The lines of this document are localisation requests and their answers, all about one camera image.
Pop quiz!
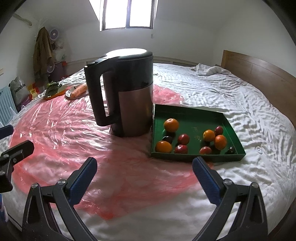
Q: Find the small orange tangerine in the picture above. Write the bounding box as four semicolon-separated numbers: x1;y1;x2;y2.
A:
203;130;216;142

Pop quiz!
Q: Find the small red apple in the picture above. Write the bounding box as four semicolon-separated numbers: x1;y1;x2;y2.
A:
178;133;190;145

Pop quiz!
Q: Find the large orange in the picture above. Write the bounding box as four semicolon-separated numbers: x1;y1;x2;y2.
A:
154;141;172;153

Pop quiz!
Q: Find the grey shopping bag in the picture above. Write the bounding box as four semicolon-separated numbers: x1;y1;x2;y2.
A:
9;76;30;106

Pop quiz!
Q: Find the pink plastic sheet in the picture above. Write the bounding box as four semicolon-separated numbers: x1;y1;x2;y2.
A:
10;96;201;220

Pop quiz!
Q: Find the green leafy vegetable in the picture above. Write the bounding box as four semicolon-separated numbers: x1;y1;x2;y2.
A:
45;81;62;97

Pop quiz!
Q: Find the orange tray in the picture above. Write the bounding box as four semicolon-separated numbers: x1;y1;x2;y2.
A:
44;86;69;100

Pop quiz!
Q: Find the striped white plate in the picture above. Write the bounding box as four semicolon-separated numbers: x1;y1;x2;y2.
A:
65;84;89;99

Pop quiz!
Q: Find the olive hanging coat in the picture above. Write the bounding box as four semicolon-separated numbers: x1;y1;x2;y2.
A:
33;27;54;82

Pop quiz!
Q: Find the orange carrot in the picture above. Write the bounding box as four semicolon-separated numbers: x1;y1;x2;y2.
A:
70;84;88;98

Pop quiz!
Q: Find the red apple in tray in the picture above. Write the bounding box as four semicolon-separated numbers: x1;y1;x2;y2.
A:
199;146;212;155

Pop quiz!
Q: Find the orange in tray right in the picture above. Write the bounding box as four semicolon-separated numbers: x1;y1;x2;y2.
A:
214;135;227;151

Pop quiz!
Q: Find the orange in tray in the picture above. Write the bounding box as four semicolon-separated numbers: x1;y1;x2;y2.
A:
164;118;179;133
214;135;227;151

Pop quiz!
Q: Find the small red plum in tray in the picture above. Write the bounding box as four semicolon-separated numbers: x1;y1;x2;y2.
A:
214;126;224;136

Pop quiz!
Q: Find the small white fan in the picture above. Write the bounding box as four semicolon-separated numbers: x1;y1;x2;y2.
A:
49;29;59;41

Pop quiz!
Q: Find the green square tray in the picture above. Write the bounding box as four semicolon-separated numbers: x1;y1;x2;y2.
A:
151;104;246;163

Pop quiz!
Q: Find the dark purple plum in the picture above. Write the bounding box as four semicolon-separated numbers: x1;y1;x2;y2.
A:
162;136;173;144

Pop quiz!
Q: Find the black electric kettle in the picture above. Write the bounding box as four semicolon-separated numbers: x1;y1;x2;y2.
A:
84;48;153;137

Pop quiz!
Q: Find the wooden headboard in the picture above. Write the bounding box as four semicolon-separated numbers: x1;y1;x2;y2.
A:
221;50;296;125

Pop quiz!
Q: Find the window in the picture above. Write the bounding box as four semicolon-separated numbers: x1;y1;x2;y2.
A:
90;0;158;31

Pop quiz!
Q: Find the crumpled white cloth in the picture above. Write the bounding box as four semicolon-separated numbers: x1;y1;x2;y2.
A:
190;63;231;76

